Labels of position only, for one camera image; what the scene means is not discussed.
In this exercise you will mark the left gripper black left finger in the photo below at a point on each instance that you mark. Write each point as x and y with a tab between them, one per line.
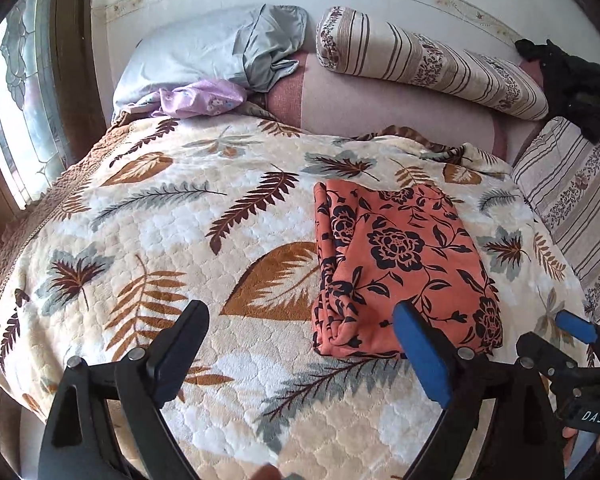
79	440

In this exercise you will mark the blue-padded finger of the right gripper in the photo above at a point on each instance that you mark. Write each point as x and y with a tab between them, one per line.
586	332

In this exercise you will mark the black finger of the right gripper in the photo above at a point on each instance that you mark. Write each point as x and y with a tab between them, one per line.
536	357

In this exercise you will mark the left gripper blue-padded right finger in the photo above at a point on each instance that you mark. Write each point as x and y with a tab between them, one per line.
523	440

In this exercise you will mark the orange black floral garment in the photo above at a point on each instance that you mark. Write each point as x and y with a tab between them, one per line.
378	248

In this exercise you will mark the black clothing pile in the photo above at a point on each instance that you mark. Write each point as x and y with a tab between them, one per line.
571	85

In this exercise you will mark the right hand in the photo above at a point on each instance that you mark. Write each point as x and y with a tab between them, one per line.
576	446

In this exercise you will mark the left hand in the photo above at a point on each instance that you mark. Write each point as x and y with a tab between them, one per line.
267	472

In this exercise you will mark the striped floral folded quilt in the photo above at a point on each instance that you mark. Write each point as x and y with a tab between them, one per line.
559	175

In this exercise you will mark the cream leaf-pattern fleece blanket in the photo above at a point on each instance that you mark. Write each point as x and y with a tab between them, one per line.
221	209

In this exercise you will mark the pink bed sheet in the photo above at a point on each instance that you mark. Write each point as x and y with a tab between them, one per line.
323	102

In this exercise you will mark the stained glass window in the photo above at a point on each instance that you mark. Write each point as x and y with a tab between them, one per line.
33	148

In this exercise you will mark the striped floral bolster pillow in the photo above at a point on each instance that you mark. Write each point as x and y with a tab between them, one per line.
351	43

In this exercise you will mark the purple floral cloth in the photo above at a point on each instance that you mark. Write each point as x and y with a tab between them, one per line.
201	98

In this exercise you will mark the light grey-blue pillow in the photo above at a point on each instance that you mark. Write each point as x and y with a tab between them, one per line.
251	46

